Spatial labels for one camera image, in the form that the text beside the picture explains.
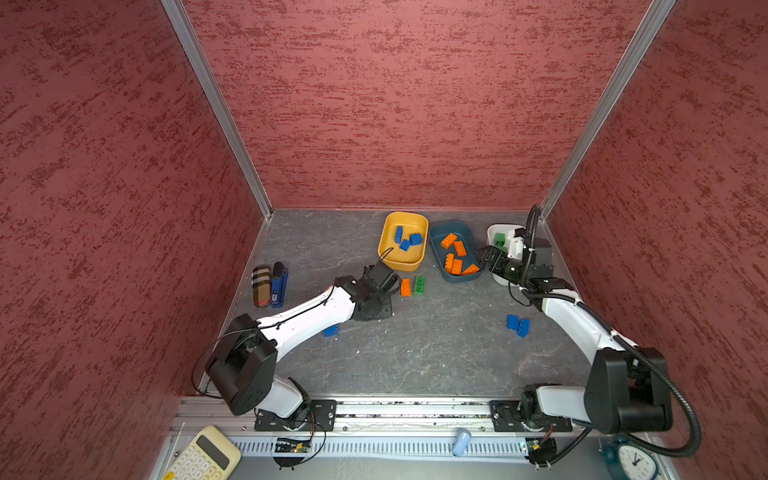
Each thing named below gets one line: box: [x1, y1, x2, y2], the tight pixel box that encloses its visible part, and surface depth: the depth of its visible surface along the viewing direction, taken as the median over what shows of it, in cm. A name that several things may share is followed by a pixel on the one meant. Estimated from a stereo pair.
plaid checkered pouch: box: [251, 265, 272, 308], surface depth 97 cm
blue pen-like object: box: [271, 262, 289, 308], surface depth 98 cm
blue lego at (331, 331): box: [322, 325, 339, 337], surface depth 89 cm
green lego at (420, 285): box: [414, 275, 427, 296], surface depth 102 cm
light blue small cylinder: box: [452, 427, 472, 458], surface depth 71 cm
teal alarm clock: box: [603, 434, 659, 480], surface depth 66 cm
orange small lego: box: [451, 259, 463, 275], surface depth 105 cm
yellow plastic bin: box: [377, 211, 429, 272], surface depth 112 cm
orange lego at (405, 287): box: [401, 278, 411, 297], surface depth 100 cm
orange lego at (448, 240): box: [441, 233, 458, 249], surface depth 112 cm
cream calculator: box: [169, 425, 241, 480], surface depth 68 cm
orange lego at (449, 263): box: [445, 253, 454, 274], surface depth 105 cm
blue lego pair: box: [506, 314, 531, 338], surface depth 91 cm
